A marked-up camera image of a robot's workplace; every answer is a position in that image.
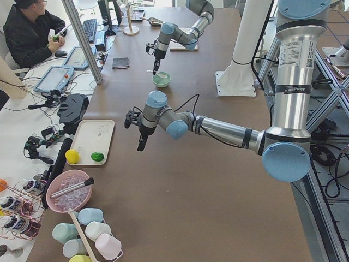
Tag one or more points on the metal scoop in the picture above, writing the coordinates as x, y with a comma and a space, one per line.
153, 21

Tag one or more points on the blue teach pendant lower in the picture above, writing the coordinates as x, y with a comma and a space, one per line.
56, 78

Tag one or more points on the blue teach pendant upper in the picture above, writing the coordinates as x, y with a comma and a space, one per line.
76, 59

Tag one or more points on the cream rabbit tray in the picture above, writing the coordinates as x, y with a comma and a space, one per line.
92, 136

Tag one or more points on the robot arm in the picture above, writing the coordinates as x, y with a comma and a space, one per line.
203, 9
284, 146

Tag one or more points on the mint plastic cup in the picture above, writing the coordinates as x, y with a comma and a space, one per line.
63, 232

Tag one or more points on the light green bowl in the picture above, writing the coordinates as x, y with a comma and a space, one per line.
160, 82

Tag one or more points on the black monitor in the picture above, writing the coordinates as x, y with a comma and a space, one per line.
109, 28

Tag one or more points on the blue plastic cup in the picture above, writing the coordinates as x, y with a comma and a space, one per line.
87, 215

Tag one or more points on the copper wire bottle rack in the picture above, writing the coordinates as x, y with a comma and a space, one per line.
21, 212

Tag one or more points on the pink plastic cup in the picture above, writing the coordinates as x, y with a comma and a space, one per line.
109, 247

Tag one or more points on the grey folded cloth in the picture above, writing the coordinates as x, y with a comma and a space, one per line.
120, 63

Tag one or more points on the black keyboard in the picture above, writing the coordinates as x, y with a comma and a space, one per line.
90, 27

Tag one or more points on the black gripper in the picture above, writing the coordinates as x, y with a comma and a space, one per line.
145, 131
160, 54

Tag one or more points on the aluminium frame post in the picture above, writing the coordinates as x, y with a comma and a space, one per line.
83, 42

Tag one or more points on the yellow lemon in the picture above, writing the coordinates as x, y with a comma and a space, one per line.
72, 156

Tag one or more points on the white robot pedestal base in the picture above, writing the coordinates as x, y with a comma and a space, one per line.
238, 79

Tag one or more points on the seated person black jacket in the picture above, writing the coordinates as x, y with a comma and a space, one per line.
27, 31

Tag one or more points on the green lime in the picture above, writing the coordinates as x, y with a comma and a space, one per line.
97, 156

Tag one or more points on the pink ribbed bowl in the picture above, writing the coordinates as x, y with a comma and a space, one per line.
74, 200

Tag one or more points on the blue teach pendant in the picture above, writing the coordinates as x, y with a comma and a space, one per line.
76, 59
56, 78

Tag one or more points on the white plastic cup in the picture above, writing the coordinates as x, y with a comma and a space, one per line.
94, 229

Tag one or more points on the white ceramic spoon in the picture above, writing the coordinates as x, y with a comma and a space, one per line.
164, 76

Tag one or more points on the wooden mug tree stand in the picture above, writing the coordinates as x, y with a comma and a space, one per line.
127, 27

